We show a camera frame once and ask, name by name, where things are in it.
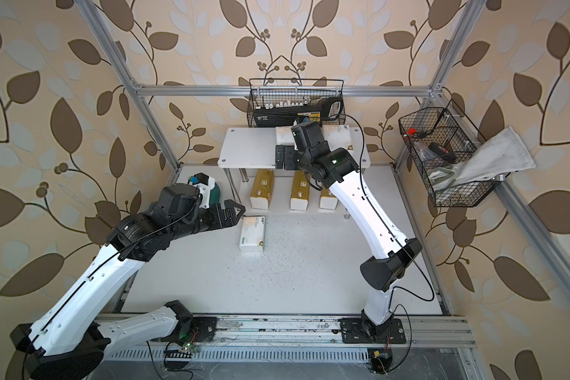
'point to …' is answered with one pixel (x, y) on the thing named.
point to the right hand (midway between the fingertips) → (290, 154)
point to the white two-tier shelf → (255, 147)
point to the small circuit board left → (185, 352)
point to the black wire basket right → (439, 138)
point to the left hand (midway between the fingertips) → (234, 210)
